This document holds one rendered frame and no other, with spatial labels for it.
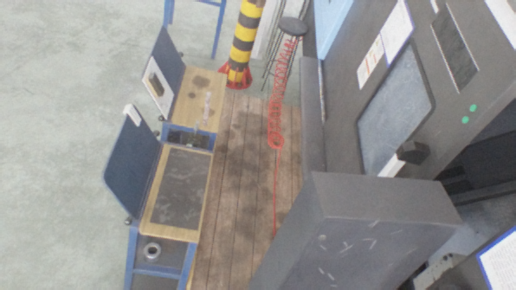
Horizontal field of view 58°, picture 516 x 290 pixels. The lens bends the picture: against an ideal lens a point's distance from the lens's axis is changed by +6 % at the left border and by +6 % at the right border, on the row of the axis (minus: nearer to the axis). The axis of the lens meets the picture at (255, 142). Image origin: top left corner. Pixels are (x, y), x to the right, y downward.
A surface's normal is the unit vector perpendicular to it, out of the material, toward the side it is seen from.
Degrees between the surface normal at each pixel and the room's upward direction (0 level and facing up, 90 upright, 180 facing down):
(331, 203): 2
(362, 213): 2
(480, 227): 45
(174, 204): 0
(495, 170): 90
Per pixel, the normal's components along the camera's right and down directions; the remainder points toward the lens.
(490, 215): -0.52, -0.63
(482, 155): -0.06, 0.70
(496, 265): -0.95, -0.25
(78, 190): 0.24, -0.68
